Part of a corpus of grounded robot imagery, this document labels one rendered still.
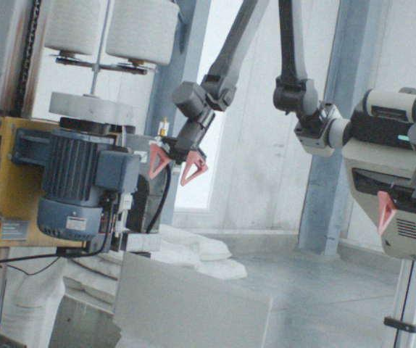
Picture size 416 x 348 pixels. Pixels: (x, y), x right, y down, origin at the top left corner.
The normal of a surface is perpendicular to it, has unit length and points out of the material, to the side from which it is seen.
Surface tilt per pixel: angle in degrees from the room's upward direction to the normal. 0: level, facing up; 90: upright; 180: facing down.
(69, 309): 90
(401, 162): 40
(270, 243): 90
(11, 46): 90
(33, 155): 90
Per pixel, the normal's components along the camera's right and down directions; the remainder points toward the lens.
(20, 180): 0.78, 0.18
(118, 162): -0.23, 0.01
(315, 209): -0.60, -0.07
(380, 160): -0.25, -0.79
